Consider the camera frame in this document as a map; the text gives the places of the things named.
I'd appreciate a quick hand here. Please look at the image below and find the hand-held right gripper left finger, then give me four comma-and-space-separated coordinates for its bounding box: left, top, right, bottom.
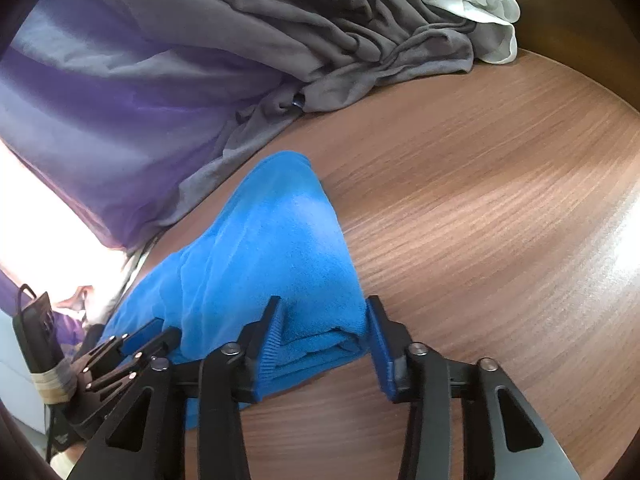
67, 296, 286, 480

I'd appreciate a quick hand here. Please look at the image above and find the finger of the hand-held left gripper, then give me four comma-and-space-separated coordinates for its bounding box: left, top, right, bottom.
84, 326, 183, 394
74, 318, 167, 372

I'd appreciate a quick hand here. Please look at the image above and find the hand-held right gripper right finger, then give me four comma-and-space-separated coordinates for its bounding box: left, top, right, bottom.
366, 295, 582, 480

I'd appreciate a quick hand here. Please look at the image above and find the blue towel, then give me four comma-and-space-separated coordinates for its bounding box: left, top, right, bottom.
102, 150, 368, 431

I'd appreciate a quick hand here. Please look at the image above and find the grey cloth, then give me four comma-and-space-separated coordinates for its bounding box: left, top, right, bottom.
65, 0, 476, 233

